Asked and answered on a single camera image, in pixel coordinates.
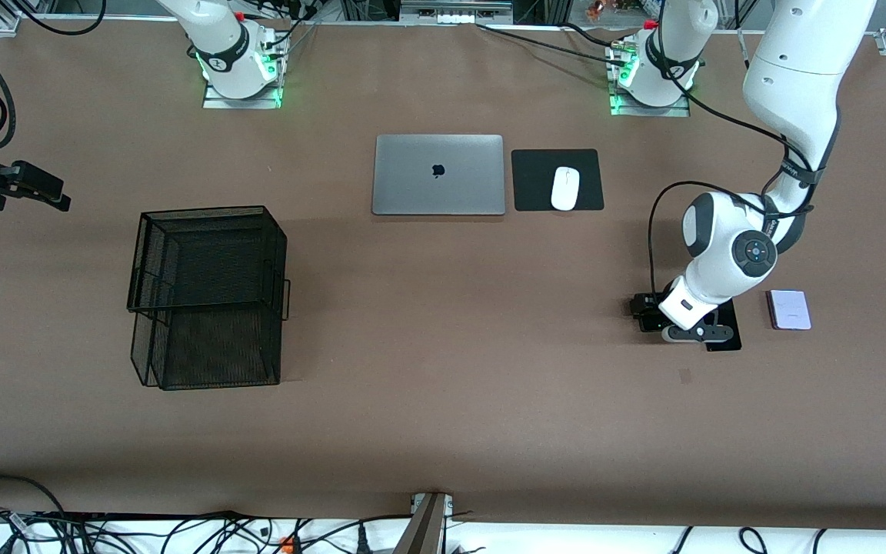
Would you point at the tall black smartphone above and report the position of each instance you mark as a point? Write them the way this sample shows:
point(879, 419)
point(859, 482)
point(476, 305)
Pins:
point(726, 345)

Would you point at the lavender flip phone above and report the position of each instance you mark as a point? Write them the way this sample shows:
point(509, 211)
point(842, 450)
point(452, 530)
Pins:
point(789, 310)

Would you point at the white computer mouse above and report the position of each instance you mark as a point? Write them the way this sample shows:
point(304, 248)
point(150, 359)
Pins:
point(565, 188)

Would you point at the grey power strip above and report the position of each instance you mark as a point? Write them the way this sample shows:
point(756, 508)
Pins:
point(454, 9)

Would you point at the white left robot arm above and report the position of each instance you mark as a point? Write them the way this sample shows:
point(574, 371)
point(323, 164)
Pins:
point(797, 92)

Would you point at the silver closed laptop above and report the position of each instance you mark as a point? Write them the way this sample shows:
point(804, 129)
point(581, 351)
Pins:
point(458, 177)

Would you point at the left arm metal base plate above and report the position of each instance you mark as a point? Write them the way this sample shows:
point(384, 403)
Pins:
point(677, 112)

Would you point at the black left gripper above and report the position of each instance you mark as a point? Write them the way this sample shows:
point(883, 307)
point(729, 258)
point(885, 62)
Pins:
point(651, 309)

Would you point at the black mouse pad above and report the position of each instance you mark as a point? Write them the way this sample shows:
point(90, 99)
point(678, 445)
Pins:
point(535, 181)

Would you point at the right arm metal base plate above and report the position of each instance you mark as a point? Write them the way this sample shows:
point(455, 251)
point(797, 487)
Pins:
point(216, 102)

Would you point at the grey metal mount post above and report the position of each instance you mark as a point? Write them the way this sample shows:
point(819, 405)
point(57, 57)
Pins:
point(426, 527)

